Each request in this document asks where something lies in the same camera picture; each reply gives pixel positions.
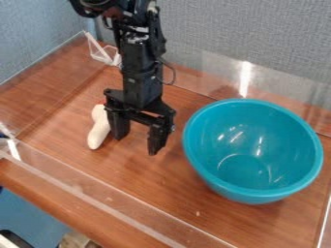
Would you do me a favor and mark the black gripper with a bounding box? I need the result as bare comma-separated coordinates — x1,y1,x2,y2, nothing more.
105,36,177,156

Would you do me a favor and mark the white mushroom with red cap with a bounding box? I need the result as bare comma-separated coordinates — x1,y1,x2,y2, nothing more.
87,104,111,150

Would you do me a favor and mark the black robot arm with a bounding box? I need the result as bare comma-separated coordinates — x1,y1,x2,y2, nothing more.
69,0,177,155

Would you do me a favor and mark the blue plastic bowl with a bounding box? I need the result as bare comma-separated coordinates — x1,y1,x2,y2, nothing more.
183,99,324,204

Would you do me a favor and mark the clear acrylic front barrier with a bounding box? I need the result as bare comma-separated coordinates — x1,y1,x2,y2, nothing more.
0,123,237,248

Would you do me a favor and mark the clear acrylic barrier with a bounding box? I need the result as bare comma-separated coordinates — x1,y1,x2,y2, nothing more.
0,123,237,248
165,51,331,138

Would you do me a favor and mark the clear acrylic back barrier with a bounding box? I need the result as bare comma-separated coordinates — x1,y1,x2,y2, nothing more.
165,51,331,138

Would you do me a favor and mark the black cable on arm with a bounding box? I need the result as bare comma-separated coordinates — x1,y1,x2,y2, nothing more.
154,57,179,87

